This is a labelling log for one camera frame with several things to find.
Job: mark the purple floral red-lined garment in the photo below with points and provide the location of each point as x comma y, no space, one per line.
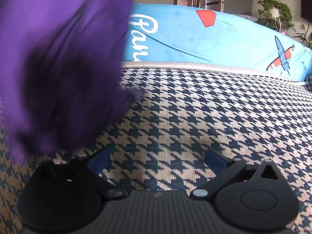
61,63

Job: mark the small leafy plant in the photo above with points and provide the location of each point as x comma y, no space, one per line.
304,37

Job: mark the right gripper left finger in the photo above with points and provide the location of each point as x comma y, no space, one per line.
99,161

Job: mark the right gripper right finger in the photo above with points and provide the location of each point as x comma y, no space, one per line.
216,161

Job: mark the white chest freezer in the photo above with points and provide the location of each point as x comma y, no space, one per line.
248,17

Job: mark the black wall television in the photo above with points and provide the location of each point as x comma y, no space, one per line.
306,1

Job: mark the houndstooth sofa seat cover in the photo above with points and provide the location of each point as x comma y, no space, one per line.
160,143

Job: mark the blue cartoon print sofa backrest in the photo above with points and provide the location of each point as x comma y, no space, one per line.
171,33

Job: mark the green potted plant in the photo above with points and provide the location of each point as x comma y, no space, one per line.
275,15

